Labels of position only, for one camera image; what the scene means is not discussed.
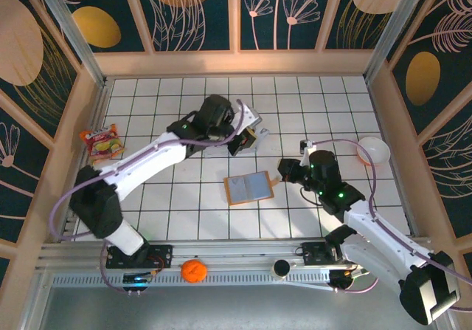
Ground yellow leather card holder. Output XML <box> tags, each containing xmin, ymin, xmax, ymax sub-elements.
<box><xmin>223</xmin><ymin>171</ymin><xmax>280</xmax><ymax>207</ymax></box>

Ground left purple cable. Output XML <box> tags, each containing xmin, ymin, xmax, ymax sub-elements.
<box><xmin>49</xmin><ymin>99</ymin><xmax>245</xmax><ymax>295</ymax></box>

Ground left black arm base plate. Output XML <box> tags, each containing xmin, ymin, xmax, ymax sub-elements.
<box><xmin>105</xmin><ymin>244</ymin><xmax>173</xmax><ymax>270</ymax></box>

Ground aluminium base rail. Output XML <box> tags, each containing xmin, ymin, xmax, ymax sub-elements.
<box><xmin>36</xmin><ymin>236</ymin><xmax>432</xmax><ymax>272</ymax></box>

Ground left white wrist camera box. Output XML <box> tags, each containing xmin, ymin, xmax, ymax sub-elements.
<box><xmin>235</xmin><ymin>100</ymin><xmax>263</xmax><ymax>127</ymax></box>

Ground perforated metal cable tray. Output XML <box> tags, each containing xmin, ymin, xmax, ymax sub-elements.
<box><xmin>51</xmin><ymin>273</ymin><xmax>333</xmax><ymax>290</ymax></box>

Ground white bowl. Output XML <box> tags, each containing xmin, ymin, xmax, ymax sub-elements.
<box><xmin>356</xmin><ymin>136</ymin><xmax>391</xmax><ymax>167</ymax></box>

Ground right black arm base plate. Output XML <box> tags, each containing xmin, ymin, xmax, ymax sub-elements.
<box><xmin>301</xmin><ymin>241</ymin><xmax>344</xmax><ymax>267</ymax></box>

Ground orange ball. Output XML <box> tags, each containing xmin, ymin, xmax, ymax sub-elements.
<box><xmin>180</xmin><ymin>258</ymin><xmax>208</xmax><ymax>283</ymax></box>

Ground aluminium corner post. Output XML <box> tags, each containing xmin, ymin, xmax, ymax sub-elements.
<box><xmin>29</xmin><ymin>0</ymin><xmax>108</xmax><ymax>89</ymax></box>
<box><xmin>363</xmin><ymin>0</ymin><xmax>433</xmax><ymax>86</ymax></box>

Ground white VIP card 88888815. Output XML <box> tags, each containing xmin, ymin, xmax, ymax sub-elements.
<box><xmin>253</xmin><ymin>126</ymin><xmax>271</xmax><ymax>149</ymax></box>

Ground small black controller board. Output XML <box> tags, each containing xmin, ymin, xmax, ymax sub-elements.
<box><xmin>327</xmin><ymin>267</ymin><xmax>366</xmax><ymax>294</ymax></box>
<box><xmin>122</xmin><ymin>269</ymin><xmax>163</xmax><ymax>295</ymax></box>

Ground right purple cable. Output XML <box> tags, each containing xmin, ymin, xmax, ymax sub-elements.
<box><xmin>308</xmin><ymin>139</ymin><xmax>472</xmax><ymax>313</ymax></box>

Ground purple cable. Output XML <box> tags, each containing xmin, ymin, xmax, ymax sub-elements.
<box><xmin>49</xmin><ymin>99</ymin><xmax>245</xmax><ymax>295</ymax></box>
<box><xmin>308</xmin><ymin>139</ymin><xmax>472</xmax><ymax>313</ymax></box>

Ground red snack packet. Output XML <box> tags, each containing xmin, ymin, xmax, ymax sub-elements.
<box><xmin>79</xmin><ymin>123</ymin><xmax>125</xmax><ymax>167</ymax></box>

